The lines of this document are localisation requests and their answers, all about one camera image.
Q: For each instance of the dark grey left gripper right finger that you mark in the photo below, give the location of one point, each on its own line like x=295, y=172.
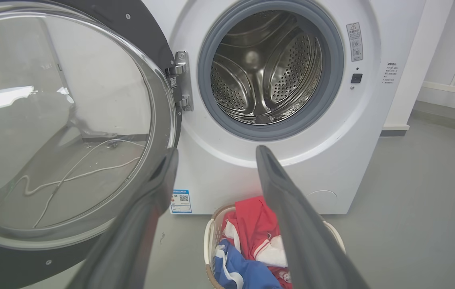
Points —
x=303, y=241

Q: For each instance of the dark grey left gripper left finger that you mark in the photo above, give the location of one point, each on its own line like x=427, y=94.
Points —
x=131, y=241

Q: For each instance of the black round glass washer door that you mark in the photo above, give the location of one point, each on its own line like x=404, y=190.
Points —
x=139, y=24

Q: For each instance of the white front-load washing machine body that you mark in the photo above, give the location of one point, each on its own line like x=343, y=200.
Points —
x=219, y=176

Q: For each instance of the metal door hinge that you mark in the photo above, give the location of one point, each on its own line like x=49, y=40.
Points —
x=185, y=86

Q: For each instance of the black door lock socket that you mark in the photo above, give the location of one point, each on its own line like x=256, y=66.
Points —
x=356, y=78

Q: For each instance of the round white filter cover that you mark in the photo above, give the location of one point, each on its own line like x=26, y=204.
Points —
x=325, y=200

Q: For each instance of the red and white jersey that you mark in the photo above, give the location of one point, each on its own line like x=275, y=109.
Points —
x=251, y=224

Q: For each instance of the blue energy label sticker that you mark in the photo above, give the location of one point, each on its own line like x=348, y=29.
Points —
x=180, y=200

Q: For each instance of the blue and white jersey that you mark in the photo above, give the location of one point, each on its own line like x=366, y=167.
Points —
x=247, y=275

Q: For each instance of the cream plastic laundry basket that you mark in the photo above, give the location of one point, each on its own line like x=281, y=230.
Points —
x=210, y=241

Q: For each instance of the small black floor plug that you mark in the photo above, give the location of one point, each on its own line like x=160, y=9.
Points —
x=113, y=143

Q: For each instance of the stainless steel washer drum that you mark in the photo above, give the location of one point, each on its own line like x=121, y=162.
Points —
x=291, y=64

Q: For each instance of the small text sticker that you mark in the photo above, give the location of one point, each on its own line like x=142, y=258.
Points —
x=390, y=72

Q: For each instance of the grey warning sticker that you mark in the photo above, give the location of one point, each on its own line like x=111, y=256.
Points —
x=354, y=42

